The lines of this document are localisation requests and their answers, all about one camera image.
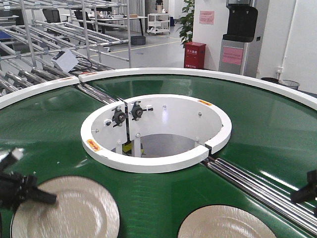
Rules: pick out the red fire extinguisher box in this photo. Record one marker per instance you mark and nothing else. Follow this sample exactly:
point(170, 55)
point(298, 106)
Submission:
point(194, 55)

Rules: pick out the steel roller rack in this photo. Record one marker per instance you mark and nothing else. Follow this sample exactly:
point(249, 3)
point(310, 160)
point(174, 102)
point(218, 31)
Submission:
point(32, 32)

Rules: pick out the steel conveyor rollers right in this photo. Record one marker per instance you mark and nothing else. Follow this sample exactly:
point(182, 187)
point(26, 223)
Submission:
point(266, 193)

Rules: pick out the white control box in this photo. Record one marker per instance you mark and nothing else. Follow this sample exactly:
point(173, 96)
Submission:
point(65, 60)

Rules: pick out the green potted plant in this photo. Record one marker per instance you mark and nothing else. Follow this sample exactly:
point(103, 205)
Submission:
point(187, 22)

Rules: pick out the steel conveyor rollers left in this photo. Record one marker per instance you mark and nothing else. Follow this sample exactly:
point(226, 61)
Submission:
point(96, 94)

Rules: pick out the mesh waste bin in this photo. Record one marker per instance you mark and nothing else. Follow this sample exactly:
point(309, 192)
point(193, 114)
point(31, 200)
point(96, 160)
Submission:
point(290, 84)

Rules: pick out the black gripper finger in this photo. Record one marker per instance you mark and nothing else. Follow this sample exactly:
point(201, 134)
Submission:
point(308, 192)

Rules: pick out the black water dispenser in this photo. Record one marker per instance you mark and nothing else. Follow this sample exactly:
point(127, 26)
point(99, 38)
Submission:
point(240, 33)

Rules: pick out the white outer conveyor rim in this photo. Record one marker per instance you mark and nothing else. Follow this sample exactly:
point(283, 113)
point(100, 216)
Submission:
point(30, 91)

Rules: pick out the cream plate with black rim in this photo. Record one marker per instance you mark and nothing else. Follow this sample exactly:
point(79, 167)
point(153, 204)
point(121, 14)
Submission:
point(83, 209)

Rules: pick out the steel conveyor rollers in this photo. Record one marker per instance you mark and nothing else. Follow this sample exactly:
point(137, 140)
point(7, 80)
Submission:
point(96, 94)
point(266, 193)

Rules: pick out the green conveyor belt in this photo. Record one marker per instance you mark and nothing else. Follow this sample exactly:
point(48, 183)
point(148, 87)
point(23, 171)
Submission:
point(273, 137)

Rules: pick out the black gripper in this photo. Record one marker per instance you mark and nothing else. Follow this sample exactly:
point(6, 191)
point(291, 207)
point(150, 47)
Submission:
point(14, 186)

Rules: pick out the white utility cart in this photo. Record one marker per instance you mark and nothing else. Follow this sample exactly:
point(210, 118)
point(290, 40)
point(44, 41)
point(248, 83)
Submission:
point(158, 23)

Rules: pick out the pink wall notice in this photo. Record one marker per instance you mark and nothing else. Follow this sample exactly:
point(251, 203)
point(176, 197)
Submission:
point(206, 17)

